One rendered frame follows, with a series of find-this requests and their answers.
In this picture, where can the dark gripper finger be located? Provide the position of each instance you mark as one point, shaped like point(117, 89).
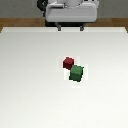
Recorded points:
point(59, 27)
point(81, 27)

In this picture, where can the red cube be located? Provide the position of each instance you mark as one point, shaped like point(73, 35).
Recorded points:
point(68, 62)

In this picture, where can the green cube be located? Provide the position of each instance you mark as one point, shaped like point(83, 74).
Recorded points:
point(76, 73)

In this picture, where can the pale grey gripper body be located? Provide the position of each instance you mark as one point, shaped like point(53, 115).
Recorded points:
point(71, 13)

